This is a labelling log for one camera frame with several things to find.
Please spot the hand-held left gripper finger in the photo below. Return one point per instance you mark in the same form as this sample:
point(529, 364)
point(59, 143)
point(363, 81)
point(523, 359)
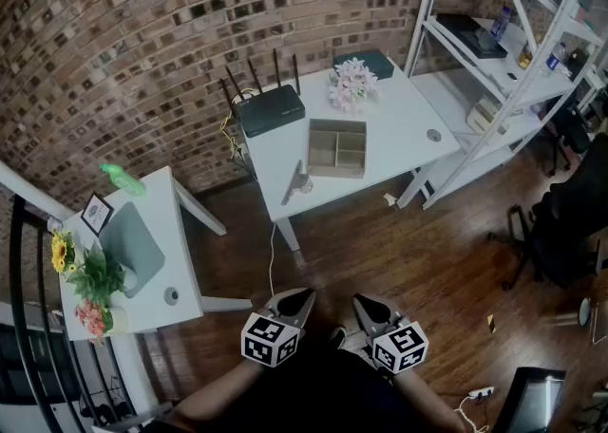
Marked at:
point(303, 313)
point(290, 302)

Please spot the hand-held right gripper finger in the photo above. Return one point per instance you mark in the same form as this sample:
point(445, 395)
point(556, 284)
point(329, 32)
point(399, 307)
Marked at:
point(366, 319)
point(377, 310)

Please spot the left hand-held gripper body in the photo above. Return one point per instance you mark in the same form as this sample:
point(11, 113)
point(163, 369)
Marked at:
point(266, 341)

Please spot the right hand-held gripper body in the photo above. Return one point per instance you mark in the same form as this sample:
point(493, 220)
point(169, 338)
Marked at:
point(401, 348)

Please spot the wooden compartment tray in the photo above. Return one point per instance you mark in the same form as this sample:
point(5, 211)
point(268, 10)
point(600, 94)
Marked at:
point(335, 148)

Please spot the person's left forearm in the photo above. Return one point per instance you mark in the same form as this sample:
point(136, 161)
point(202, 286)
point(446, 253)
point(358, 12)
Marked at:
point(214, 395)

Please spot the person's right forearm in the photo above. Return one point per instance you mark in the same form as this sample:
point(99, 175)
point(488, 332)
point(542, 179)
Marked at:
point(427, 402)

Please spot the white desk tabletop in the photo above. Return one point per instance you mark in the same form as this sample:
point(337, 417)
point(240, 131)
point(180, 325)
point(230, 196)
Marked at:
point(389, 132)

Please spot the person's black shoe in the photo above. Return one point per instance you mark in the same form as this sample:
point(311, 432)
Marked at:
point(338, 337)

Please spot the person's black clothed torso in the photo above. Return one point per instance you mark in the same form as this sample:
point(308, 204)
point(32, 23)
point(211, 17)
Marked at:
point(309, 393)

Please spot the white power strip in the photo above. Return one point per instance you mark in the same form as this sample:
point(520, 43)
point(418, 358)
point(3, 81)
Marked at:
point(480, 391)

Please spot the yellow paper scrap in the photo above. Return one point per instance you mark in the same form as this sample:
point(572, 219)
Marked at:
point(491, 323)

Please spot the white paper scrap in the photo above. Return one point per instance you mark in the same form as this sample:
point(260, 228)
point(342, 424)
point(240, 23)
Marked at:
point(390, 199)

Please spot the white desk with plants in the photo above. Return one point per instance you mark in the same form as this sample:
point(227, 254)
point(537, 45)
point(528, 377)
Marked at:
point(180, 250)

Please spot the black monitor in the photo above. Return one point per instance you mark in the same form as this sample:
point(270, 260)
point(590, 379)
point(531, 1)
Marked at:
point(527, 402)

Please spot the white vase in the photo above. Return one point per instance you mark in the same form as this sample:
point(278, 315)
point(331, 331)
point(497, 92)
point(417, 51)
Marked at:
point(119, 319)

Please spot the grey mat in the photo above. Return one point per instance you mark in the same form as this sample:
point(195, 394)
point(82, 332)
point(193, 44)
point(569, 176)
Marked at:
point(133, 246)

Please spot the orange pink flowers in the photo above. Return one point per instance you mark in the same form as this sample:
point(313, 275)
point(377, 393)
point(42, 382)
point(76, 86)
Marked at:
point(92, 319)

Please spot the green leafy plant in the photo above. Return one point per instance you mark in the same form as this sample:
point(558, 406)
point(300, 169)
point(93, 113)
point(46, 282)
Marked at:
point(97, 274)

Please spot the black router with antennas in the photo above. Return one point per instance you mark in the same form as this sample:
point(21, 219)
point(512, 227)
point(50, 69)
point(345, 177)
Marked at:
point(271, 110)

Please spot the green spray bottle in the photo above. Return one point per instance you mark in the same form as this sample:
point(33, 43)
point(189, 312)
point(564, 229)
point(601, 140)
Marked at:
point(122, 178)

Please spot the black office chair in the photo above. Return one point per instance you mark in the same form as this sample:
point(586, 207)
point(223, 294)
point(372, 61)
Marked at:
point(570, 132)
point(565, 212)

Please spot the black framed picture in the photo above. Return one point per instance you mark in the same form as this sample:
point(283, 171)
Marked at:
point(96, 213)

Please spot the beige box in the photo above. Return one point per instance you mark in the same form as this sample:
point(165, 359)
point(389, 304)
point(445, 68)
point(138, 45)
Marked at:
point(484, 115)

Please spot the yellow sunflower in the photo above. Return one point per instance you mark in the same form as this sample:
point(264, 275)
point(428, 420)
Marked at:
point(59, 255)

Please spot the pink flower bouquet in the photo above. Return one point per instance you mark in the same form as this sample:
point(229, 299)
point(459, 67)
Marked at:
point(352, 87)

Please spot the dark green box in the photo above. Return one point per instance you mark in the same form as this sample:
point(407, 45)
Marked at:
point(380, 65)

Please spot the white metal shelf rack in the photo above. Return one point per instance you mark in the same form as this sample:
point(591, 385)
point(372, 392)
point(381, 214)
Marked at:
point(522, 89)

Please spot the black flat box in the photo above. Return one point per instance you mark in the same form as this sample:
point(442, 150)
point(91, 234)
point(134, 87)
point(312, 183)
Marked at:
point(468, 34)

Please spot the amber bottle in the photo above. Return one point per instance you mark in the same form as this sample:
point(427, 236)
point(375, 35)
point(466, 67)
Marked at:
point(525, 57)

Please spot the clear bottle blue label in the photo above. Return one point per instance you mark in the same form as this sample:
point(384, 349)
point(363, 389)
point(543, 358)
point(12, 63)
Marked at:
point(500, 24)

